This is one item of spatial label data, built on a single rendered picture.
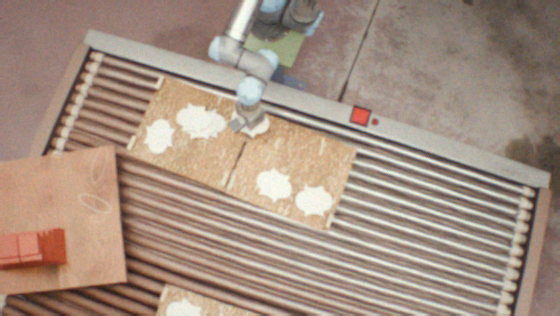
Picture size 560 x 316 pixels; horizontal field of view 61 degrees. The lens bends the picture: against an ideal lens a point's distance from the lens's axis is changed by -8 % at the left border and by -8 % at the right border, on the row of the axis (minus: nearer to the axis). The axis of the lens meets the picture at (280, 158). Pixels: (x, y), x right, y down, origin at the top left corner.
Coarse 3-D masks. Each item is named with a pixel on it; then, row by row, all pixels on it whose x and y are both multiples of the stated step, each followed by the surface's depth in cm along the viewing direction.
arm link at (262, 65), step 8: (248, 56) 161; (256, 56) 162; (264, 56) 162; (272, 56) 162; (240, 64) 162; (248, 64) 161; (256, 64) 161; (264, 64) 161; (272, 64) 162; (248, 72) 162; (256, 72) 160; (264, 72) 161; (272, 72) 163; (264, 80) 161
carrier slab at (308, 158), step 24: (264, 144) 199; (288, 144) 200; (312, 144) 200; (336, 144) 200; (240, 168) 196; (264, 168) 197; (288, 168) 197; (312, 168) 198; (336, 168) 198; (240, 192) 194; (336, 192) 196; (288, 216) 192; (312, 216) 193
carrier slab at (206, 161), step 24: (168, 96) 203; (192, 96) 203; (216, 96) 204; (144, 120) 200; (168, 120) 200; (144, 144) 197; (192, 144) 198; (216, 144) 198; (240, 144) 199; (168, 168) 195; (192, 168) 196; (216, 168) 196
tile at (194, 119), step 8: (184, 112) 198; (192, 112) 198; (200, 112) 198; (184, 120) 197; (192, 120) 197; (200, 120) 197; (208, 120) 197; (184, 128) 196; (192, 128) 196; (200, 128) 197
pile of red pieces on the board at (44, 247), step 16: (0, 240) 153; (16, 240) 153; (32, 240) 154; (48, 240) 162; (64, 240) 175; (0, 256) 152; (16, 256) 153; (32, 256) 154; (48, 256) 160; (64, 256) 172
